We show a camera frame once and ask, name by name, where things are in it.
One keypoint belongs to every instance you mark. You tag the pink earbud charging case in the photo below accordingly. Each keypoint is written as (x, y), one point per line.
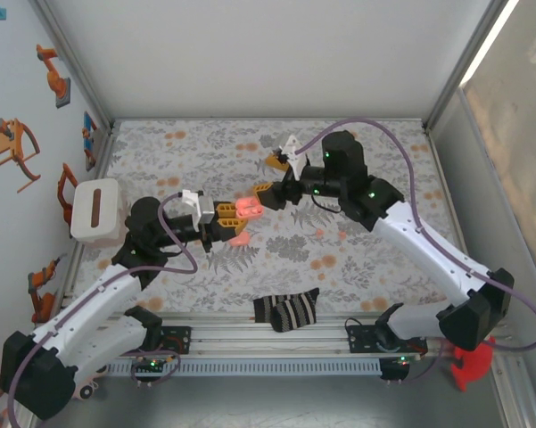
(241, 241)
(249, 208)

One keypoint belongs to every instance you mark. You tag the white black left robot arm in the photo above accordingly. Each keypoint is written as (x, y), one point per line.
(102, 298)

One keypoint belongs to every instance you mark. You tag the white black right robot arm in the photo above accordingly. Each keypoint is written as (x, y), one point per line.
(432, 249)

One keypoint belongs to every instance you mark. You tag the aluminium table edge bar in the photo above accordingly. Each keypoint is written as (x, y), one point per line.
(267, 119)

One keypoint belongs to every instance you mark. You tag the white tissue box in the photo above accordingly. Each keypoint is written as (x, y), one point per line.
(87, 209)

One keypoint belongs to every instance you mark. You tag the grey floral table mat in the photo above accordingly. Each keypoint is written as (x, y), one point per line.
(205, 147)

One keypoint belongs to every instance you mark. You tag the black white striped sock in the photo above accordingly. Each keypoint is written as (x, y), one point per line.
(294, 307)

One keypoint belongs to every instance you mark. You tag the blue orange machine sticker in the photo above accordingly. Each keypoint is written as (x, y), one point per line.
(89, 134)

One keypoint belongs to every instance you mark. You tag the small circuit board green light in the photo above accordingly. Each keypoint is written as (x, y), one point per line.
(394, 367)
(151, 365)

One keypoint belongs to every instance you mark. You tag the orange grey gripper sticker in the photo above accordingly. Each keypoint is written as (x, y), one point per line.
(13, 142)

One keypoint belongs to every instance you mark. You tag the red toy figure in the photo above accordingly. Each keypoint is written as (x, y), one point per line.
(472, 365)

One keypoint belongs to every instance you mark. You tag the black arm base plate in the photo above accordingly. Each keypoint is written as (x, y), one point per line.
(361, 341)
(180, 339)

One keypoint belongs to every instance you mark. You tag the aluminium mounting rail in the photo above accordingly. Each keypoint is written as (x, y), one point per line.
(267, 341)

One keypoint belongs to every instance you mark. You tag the aluminium frame post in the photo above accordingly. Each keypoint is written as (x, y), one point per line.
(74, 67)
(450, 89)

